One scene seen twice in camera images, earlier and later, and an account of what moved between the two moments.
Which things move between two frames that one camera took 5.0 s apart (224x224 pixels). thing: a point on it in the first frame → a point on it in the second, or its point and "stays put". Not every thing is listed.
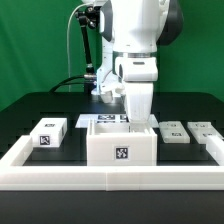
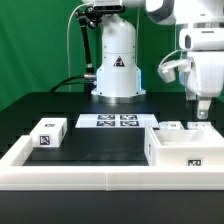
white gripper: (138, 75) → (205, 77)
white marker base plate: (84, 119) stays put
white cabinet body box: (121, 144) → (196, 147)
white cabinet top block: (49, 133) stays put
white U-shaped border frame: (15, 175) stays put
